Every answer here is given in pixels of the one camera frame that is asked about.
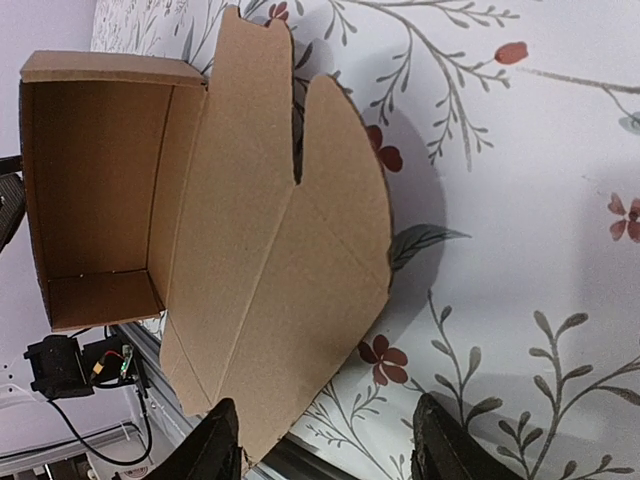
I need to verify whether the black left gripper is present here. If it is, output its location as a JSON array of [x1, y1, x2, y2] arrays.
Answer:
[[0, 155, 25, 249]]

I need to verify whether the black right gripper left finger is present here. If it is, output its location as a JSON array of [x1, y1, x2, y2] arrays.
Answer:
[[167, 398, 242, 479]]

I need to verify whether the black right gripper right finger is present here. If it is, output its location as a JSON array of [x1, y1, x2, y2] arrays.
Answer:
[[411, 393, 522, 480]]

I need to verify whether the brown cardboard box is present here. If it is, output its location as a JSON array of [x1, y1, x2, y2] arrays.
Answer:
[[20, 7, 392, 466]]

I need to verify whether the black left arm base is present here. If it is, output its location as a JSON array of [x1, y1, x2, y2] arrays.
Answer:
[[23, 335, 149, 400]]

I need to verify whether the floral patterned table mat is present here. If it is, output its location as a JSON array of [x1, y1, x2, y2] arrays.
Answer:
[[89, 0, 640, 480]]

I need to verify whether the aluminium front rail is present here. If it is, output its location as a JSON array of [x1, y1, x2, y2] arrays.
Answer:
[[0, 319, 311, 480]]

